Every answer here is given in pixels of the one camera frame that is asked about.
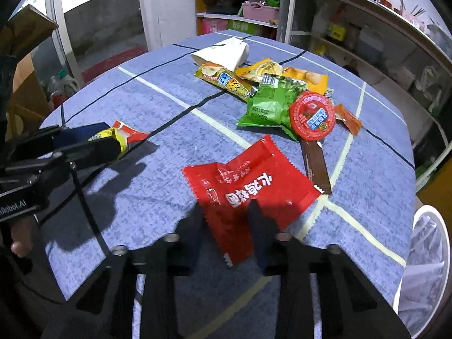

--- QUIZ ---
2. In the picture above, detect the red door mat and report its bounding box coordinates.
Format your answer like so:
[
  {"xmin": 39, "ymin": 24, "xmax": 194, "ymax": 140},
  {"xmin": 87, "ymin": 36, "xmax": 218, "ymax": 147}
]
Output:
[{"xmin": 81, "ymin": 46, "xmax": 147, "ymax": 83}]

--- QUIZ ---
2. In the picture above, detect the pink printed box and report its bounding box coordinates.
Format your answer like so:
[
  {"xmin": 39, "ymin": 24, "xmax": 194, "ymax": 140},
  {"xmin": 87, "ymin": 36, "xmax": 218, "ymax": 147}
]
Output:
[{"xmin": 201, "ymin": 18, "xmax": 228, "ymax": 35}]

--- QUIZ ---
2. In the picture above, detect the pink plastic basket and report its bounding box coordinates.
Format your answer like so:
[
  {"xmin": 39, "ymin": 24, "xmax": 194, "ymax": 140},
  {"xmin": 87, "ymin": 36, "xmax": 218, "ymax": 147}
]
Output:
[{"xmin": 242, "ymin": 0, "xmax": 282, "ymax": 22}]

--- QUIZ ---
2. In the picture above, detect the pink chopstick holder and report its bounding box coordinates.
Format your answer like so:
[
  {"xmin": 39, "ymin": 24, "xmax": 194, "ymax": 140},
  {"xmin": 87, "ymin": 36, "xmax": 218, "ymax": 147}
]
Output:
[{"xmin": 397, "ymin": 0, "xmax": 426, "ymax": 26}]

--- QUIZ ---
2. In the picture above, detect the small wooden shelf unit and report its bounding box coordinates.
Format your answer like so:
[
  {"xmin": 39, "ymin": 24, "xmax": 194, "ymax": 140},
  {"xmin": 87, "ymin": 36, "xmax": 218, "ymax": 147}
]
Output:
[{"xmin": 191, "ymin": 0, "xmax": 295, "ymax": 41}]

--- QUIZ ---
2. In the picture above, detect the red round lid cup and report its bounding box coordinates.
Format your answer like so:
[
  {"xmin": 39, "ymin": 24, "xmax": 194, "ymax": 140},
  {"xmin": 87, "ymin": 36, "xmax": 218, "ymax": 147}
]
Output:
[{"xmin": 289, "ymin": 91, "xmax": 337, "ymax": 139}]

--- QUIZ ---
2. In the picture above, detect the white paper packet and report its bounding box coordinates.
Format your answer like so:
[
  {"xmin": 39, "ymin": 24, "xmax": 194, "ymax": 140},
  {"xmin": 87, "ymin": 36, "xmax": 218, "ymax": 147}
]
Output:
[{"xmin": 191, "ymin": 37, "xmax": 250, "ymax": 73}]

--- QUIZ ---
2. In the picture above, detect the white detergent bottle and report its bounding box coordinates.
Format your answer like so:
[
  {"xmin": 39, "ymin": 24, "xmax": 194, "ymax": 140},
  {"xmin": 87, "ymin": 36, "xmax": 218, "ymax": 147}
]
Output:
[{"xmin": 53, "ymin": 70, "xmax": 81, "ymax": 100}]

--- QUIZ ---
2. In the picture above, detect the large red snack wrapper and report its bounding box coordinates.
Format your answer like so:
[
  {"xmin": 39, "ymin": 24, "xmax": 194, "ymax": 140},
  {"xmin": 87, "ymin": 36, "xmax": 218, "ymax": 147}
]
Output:
[{"xmin": 182, "ymin": 135, "xmax": 322, "ymax": 267}]

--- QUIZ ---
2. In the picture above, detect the small red yellow wrapper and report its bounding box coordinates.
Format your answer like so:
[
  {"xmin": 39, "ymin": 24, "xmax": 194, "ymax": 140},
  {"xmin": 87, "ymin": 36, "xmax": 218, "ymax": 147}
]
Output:
[{"xmin": 88, "ymin": 120, "xmax": 151, "ymax": 160}]

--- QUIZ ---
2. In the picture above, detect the orange sachet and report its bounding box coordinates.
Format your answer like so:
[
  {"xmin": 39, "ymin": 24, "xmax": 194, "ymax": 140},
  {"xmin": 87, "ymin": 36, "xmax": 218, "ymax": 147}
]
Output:
[{"xmin": 333, "ymin": 103, "xmax": 362, "ymax": 135}]

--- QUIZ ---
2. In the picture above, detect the person's left hand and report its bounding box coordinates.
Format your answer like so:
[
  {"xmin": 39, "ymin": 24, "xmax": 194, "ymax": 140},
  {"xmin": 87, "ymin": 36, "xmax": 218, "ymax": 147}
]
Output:
[{"xmin": 10, "ymin": 217, "xmax": 35, "ymax": 259}]

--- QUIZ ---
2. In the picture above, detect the yellow label oil bottle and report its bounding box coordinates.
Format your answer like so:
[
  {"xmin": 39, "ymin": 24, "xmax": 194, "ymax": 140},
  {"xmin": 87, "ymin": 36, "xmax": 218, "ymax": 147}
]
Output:
[{"xmin": 327, "ymin": 5, "xmax": 348, "ymax": 41}]

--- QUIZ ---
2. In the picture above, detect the green printed box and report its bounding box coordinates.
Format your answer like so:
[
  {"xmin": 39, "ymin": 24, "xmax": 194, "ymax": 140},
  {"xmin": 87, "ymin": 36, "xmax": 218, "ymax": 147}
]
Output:
[{"xmin": 231, "ymin": 20, "xmax": 264, "ymax": 36}]

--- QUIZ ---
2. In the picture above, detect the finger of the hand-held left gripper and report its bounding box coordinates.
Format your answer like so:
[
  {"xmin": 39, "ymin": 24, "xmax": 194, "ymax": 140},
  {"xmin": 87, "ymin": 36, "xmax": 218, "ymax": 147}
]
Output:
[
  {"xmin": 5, "ymin": 122, "xmax": 108, "ymax": 165},
  {"xmin": 35, "ymin": 137, "xmax": 121, "ymax": 181}
]

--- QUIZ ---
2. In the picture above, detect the green snack bag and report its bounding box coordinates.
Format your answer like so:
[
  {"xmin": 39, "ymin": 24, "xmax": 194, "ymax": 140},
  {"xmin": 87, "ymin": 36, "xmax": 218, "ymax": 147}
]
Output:
[{"xmin": 236, "ymin": 73, "xmax": 309, "ymax": 142}]

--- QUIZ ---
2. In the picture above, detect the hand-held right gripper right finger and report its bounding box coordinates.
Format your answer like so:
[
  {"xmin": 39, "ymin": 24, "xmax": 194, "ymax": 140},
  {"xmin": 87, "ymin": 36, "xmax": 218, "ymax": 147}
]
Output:
[{"xmin": 247, "ymin": 201, "xmax": 412, "ymax": 339}]

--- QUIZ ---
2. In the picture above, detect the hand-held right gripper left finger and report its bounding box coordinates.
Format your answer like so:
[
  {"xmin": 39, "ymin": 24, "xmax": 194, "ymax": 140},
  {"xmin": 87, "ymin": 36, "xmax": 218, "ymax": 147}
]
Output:
[{"xmin": 42, "ymin": 205, "xmax": 206, "ymax": 339}]

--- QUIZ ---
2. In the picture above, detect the brown wrapper strip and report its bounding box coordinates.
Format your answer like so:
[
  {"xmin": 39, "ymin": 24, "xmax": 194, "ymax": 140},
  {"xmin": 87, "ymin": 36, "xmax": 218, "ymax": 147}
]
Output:
[{"xmin": 299, "ymin": 139, "xmax": 333, "ymax": 195}]

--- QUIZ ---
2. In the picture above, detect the long grey metal rack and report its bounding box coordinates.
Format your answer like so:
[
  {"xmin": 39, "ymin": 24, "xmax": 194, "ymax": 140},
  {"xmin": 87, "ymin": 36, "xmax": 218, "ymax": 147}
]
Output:
[{"xmin": 275, "ymin": 0, "xmax": 451, "ymax": 184}]

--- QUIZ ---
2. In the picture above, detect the blue checked tablecloth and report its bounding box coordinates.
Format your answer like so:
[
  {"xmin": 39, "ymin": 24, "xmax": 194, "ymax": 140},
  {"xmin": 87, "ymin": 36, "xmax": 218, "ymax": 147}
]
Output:
[{"xmin": 39, "ymin": 30, "xmax": 415, "ymax": 339}]

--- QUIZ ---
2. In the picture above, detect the yellow green snack wrapper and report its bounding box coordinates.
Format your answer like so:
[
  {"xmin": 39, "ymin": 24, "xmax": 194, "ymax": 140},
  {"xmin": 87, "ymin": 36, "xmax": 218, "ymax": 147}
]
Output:
[{"xmin": 194, "ymin": 62, "xmax": 260, "ymax": 99}]

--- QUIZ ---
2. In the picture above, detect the brown wooden furniture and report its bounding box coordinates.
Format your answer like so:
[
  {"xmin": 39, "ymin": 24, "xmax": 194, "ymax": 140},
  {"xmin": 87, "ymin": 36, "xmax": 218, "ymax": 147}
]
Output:
[{"xmin": 0, "ymin": 5, "xmax": 60, "ymax": 128}]

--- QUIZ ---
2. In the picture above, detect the yellow chip wrapper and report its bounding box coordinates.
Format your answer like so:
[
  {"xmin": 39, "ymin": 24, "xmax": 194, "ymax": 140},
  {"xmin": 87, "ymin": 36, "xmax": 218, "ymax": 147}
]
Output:
[{"xmin": 282, "ymin": 66, "xmax": 329, "ymax": 94}]

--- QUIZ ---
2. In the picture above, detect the white bin with plastic liner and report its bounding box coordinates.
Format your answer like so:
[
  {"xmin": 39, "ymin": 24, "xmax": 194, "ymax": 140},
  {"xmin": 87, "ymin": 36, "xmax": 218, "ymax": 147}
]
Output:
[{"xmin": 397, "ymin": 207, "xmax": 451, "ymax": 336}]

